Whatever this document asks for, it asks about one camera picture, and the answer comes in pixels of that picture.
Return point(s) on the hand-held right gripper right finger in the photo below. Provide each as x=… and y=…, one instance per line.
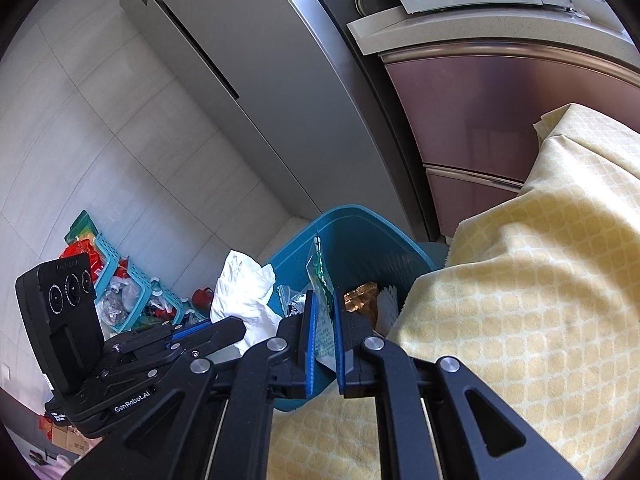
x=341, y=340

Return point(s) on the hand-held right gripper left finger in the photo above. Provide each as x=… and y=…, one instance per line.
x=309, y=340

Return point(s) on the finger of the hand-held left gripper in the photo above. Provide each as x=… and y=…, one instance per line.
x=192, y=331
x=225, y=332

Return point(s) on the white tissue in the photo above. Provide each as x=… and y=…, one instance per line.
x=240, y=285

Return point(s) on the green snack packet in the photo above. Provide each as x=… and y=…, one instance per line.
x=322, y=280

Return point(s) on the blue plastic trash bin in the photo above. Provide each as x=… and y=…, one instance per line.
x=360, y=240

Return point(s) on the small red object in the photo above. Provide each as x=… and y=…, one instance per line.
x=202, y=298

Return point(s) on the silver foil wrapper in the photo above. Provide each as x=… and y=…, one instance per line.
x=295, y=302

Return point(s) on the gold foil wrapper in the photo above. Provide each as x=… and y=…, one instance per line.
x=360, y=297

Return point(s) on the clear plastic bag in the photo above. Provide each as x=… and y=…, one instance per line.
x=120, y=305

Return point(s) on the red bag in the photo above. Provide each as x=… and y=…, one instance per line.
x=80, y=252

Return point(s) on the teal plastic basket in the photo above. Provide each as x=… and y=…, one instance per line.
x=135, y=270

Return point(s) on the printed cardboard box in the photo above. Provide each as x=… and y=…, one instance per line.
x=70, y=437

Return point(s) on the yellow patterned tablecloth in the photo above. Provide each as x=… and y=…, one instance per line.
x=525, y=285

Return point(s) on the pink kitchen cabinet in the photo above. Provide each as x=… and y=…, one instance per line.
x=475, y=110

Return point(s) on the silver refrigerator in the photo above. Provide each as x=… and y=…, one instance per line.
x=275, y=60

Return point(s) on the round grey wall fitting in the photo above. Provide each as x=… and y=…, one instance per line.
x=367, y=2

